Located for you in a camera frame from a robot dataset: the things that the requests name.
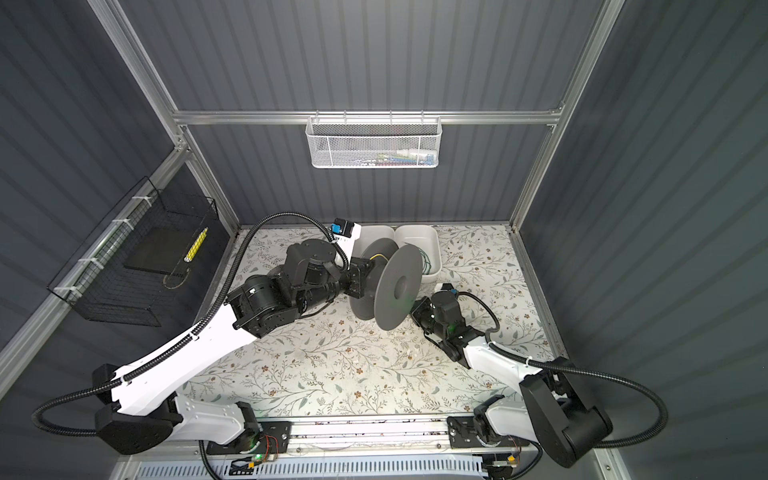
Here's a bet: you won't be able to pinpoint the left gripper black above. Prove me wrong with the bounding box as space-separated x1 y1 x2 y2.
296 252 373 316

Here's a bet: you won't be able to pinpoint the grey perforated cable spool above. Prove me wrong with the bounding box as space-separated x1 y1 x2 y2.
349 238 423 331

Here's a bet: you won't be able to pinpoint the white tray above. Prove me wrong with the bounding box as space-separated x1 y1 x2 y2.
394 225 443 285
353 224 395 257

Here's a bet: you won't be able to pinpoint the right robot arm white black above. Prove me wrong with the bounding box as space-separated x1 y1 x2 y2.
410 289 669 468

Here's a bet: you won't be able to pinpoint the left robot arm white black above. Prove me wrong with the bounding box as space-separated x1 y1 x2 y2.
31 218 373 455

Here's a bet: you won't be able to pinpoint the items in white basket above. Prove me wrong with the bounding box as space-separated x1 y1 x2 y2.
352 149 438 168

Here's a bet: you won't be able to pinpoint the black flat pad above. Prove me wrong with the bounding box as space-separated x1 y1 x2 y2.
123 227 194 275

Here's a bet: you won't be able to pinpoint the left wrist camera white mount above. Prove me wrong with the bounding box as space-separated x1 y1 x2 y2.
331 218 362 258

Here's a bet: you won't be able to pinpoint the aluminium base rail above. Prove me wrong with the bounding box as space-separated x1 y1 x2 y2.
111 414 630 479

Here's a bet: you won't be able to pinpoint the white wire mesh basket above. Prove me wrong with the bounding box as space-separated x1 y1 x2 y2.
305 118 443 169

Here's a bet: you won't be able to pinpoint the black wire basket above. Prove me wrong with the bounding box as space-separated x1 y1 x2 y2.
48 180 229 327

